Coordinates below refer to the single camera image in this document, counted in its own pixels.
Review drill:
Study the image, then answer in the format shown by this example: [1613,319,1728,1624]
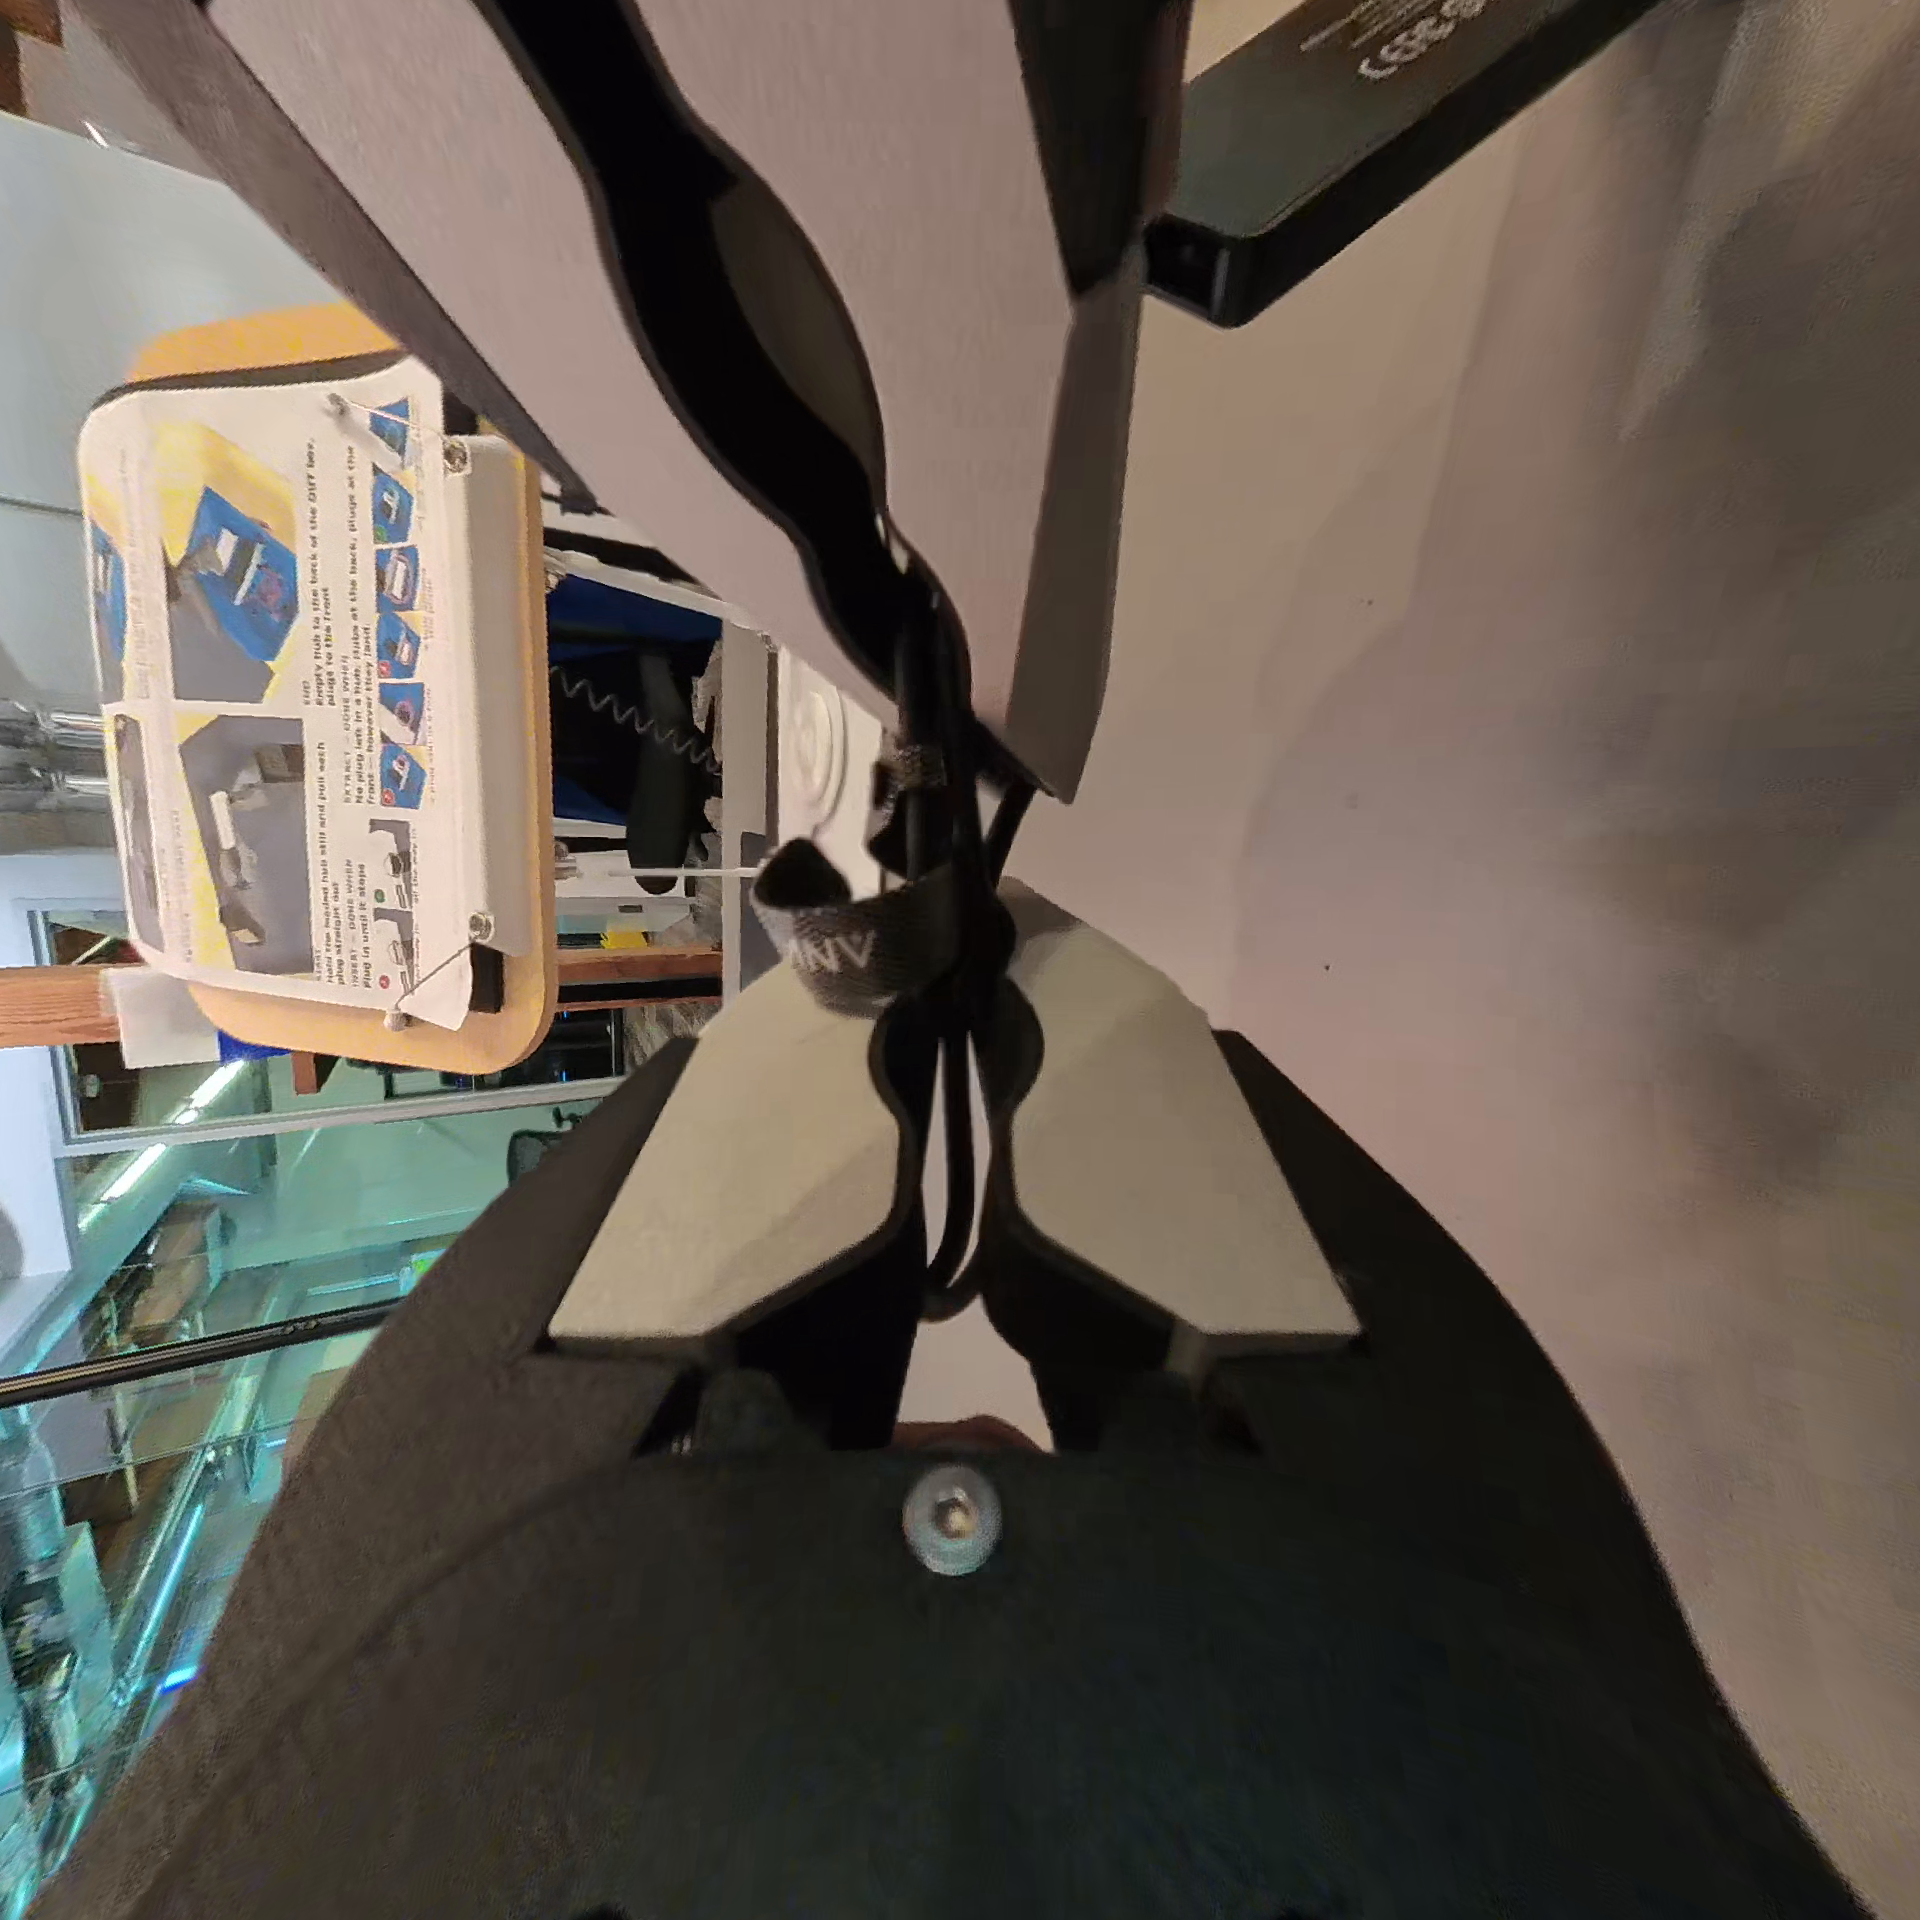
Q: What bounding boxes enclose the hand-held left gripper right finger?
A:
[993,886,1367,1376]

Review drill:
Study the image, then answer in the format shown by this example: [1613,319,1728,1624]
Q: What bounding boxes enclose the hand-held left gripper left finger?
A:
[552,960,918,1367]

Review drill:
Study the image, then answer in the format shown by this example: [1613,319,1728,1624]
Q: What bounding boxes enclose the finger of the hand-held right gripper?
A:
[632,0,1158,797]
[211,0,918,705]

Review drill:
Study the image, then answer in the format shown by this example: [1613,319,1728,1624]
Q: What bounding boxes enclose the printed instruction sheet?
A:
[77,361,496,1038]

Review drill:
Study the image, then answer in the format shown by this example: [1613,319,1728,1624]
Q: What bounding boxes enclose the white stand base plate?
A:
[767,647,904,902]

